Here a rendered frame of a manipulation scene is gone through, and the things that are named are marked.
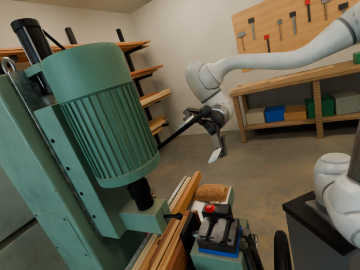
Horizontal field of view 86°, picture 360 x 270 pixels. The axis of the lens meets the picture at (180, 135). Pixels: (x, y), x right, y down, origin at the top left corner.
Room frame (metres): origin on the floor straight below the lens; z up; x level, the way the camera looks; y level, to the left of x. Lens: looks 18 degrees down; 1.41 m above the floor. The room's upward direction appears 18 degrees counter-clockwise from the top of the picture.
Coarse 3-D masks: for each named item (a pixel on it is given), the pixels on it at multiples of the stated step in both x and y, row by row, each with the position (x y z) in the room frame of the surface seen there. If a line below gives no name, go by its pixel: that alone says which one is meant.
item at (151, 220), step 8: (160, 200) 0.50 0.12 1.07; (128, 208) 0.51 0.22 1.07; (136, 208) 0.50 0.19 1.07; (152, 208) 0.47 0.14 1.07; (160, 208) 0.47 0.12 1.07; (168, 208) 0.50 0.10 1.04; (120, 216) 0.51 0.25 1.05; (128, 216) 0.49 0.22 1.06; (136, 216) 0.47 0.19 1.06; (144, 216) 0.46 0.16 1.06; (152, 216) 0.45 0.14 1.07; (160, 216) 0.46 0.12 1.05; (128, 224) 0.50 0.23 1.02; (136, 224) 0.48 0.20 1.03; (144, 224) 0.47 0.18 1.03; (152, 224) 0.45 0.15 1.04; (160, 224) 0.45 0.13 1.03; (152, 232) 0.46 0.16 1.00; (160, 232) 0.44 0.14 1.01
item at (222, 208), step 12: (216, 204) 0.48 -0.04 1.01; (228, 204) 0.47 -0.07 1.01; (204, 216) 0.47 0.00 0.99; (216, 216) 0.45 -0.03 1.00; (204, 228) 0.42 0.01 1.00; (216, 228) 0.41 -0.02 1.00; (240, 228) 0.41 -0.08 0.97; (204, 240) 0.38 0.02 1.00; (216, 240) 0.37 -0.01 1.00; (228, 240) 0.36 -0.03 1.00; (240, 240) 0.38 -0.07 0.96; (204, 252) 0.38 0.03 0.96; (216, 252) 0.37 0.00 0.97; (228, 252) 0.35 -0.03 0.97
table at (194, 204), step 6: (198, 186) 0.76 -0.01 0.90; (228, 192) 0.66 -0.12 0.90; (192, 198) 0.69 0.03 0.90; (228, 198) 0.63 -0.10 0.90; (192, 204) 0.66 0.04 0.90; (198, 204) 0.65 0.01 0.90; (204, 204) 0.64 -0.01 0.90; (186, 210) 0.64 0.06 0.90; (192, 210) 0.63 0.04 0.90; (198, 210) 0.61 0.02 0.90; (186, 264) 0.42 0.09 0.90; (192, 264) 0.41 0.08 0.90
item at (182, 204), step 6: (198, 174) 0.80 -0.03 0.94; (192, 180) 0.77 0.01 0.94; (198, 180) 0.79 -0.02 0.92; (192, 186) 0.73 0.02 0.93; (186, 192) 0.69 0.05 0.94; (192, 192) 0.71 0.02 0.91; (186, 198) 0.66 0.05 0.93; (180, 204) 0.63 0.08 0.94; (186, 204) 0.65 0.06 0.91; (174, 210) 0.61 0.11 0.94; (180, 210) 0.61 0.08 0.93; (150, 252) 0.46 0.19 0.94; (150, 258) 0.44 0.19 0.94; (144, 264) 0.42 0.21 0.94
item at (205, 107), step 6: (204, 108) 0.51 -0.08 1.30; (210, 108) 0.51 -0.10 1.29; (198, 114) 0.53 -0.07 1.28; (204, 114) 0.50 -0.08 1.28; (210, 114) 0.50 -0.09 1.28; (192, 120) 0.54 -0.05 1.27; (198, 120) 0.53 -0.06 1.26; (186, 126) 0.55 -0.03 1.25; (180, 132) 0.56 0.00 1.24; (168, 138) 0.58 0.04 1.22; (174, 138) 0.58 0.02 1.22; (162, 144) 0.60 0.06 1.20
